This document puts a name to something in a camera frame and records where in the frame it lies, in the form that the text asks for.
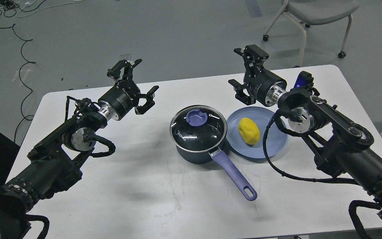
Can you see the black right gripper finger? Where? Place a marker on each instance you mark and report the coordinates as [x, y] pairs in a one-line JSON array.
[[254, 58], [240, 94]]

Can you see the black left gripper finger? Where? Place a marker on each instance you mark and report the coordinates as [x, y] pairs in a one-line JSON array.
[[123, 71], [149, 96]]

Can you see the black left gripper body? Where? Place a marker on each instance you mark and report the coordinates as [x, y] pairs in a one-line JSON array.
[[120, 99]]

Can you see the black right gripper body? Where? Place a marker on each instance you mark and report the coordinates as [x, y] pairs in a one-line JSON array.
[[262, 85]]

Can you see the yellow potato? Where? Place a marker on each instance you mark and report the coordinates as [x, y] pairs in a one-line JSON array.
[[249, 131]]

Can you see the glass lid purple knob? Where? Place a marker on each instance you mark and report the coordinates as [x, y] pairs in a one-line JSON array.
[[198, 128]]

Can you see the dark blue saucepan purple handle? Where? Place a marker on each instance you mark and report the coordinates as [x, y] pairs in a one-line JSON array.
[[221, 158]]

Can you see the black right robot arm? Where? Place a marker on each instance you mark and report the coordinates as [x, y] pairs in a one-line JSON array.
[[341, 147]]

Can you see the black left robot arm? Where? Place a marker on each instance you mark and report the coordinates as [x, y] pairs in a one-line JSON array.
[[56, 160]]

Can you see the silver floor plate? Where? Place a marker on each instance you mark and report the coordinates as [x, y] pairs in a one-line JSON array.
[[127, 57]]

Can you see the blue plate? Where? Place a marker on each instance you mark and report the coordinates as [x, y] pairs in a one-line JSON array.
[[276, 139]]

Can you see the grey office chair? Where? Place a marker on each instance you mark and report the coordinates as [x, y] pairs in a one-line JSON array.
[[306, 13]]

